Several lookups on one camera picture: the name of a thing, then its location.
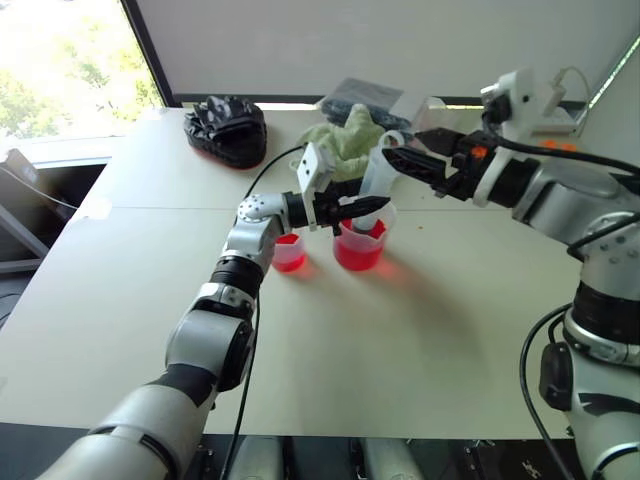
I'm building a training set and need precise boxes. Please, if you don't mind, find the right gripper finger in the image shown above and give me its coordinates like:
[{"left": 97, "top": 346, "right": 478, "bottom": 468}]
[
  {"left": 381, "top": 146, "right": 462, "bottom": 190},
  {"left": 414, "top": 127, "right": 460, "bottom": 158}
]

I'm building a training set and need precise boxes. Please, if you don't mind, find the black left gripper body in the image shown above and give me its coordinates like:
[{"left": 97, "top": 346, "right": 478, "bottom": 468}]
[{"left": 313, "top": 192, "right": 352, "bottom": 240}]

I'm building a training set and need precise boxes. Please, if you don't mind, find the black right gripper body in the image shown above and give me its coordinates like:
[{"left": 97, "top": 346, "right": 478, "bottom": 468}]
[{"left": 432, "top": 129, "right": 500, "bottom": 203}]

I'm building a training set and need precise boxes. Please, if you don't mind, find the clear plastic measuring cup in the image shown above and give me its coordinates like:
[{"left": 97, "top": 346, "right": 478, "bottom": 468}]
[{"left": 358, "top": 130, "right": 404, "bottom": 232}]

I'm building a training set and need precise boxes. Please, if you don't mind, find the plastic cup with red liquid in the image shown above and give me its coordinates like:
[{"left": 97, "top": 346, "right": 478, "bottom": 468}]
[
  {"left": 332, "top": 202, "right": 399, "bottom": 273},
  {"left": 271, "top": 232, "right": 308, "bottom": 274}
]

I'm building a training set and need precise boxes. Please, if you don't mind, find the white cardboard box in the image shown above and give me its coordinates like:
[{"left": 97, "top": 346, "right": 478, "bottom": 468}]
[{"left": 391, "top": 89, "right": 446, "bottom": 134}]

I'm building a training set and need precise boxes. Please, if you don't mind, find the light green cloth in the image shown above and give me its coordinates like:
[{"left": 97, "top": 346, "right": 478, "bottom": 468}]
[{"left": 298, "top": 103, "right": 401, "bottom": 184}]

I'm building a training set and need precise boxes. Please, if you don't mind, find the black plastic package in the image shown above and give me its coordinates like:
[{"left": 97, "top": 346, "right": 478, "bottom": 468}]
[{"left": 316, "top": 77, "right": 416, "bottom": 132}]

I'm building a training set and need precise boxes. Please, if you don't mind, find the black crumpled plastic bag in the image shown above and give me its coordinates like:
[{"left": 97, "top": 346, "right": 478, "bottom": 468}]
[{"left": 183, "top": 94, "right": 269, "bottom": 173}]

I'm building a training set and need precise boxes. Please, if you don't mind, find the grey rounded shape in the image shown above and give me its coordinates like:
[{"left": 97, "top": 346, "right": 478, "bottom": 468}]
[{"left": 359, "top": 437, "right": 427, "bottom": 480}]

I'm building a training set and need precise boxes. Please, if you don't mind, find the grey side desk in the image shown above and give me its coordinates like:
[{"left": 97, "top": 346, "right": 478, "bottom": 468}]
[{"left": 0, "top": 147, "right": 114, "bottom": 277}]

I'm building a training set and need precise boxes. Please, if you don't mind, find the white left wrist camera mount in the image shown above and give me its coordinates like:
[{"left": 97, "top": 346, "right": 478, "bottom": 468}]
[{"left": 291, "top": 141, "right": 337, "bottom": 232}]

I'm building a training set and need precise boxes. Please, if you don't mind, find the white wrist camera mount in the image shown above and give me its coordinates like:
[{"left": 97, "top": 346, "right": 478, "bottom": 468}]
[
  {"left": 291, "top": 141, "right": 337, "bottom": 232},
  {"left": 473, "top": 67, "right": 564, "bottom": 209}
]

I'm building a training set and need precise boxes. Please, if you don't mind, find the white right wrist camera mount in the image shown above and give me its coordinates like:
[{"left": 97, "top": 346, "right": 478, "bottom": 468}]
[{"left": 473, "top": 67, "right": 564, "bottom": 209}]

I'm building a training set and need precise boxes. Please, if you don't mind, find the white cable with plug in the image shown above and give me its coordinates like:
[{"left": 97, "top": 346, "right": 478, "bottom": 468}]
[{"left": 549, "top": 66, "right": 592, "bottom": 110}]

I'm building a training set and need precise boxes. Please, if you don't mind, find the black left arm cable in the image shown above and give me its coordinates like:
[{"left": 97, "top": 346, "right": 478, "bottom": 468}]
[{"left": 219, "top": 146, "right": 309, "bottom": 480}]

